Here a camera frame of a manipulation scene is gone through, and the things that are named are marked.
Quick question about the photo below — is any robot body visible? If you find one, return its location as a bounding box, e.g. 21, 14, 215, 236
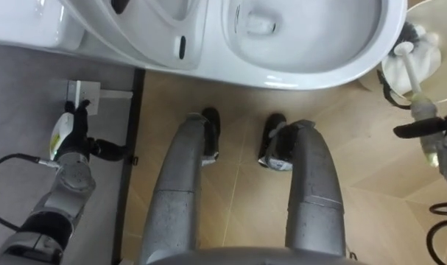
145, 246, 362, 265

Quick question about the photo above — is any black baseboard strip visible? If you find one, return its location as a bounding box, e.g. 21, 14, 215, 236
110, 68, 147, 265

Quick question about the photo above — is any white toilet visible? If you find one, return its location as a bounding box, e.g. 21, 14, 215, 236
0, 0, 409, 91

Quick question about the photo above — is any white wall socket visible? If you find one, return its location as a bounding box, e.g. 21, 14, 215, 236
66, 79, 134, 117

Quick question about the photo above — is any white toilet brush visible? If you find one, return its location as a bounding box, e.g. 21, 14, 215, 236
391, 21, 442, 169

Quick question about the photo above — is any cream toilet brush holder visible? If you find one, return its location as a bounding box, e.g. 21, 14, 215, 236
357, 0, 447, 105

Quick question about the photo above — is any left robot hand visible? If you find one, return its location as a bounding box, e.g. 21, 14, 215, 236
49, 99, 129, 163

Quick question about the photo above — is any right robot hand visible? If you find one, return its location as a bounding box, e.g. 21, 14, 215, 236
393, 96, 447, 140

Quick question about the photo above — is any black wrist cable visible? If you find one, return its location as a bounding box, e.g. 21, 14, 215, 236
0, 152, 62, 233
425, 201, 447, 265

